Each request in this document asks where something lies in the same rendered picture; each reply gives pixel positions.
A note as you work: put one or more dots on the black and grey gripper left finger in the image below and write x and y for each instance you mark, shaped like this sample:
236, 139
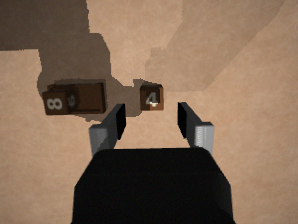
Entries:
105, 135

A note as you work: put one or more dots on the dark brown number cube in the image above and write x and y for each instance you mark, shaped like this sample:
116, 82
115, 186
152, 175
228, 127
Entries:
59, 101
151, 97

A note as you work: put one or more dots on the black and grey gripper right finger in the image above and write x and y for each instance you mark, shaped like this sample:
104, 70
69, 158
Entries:
198, 133

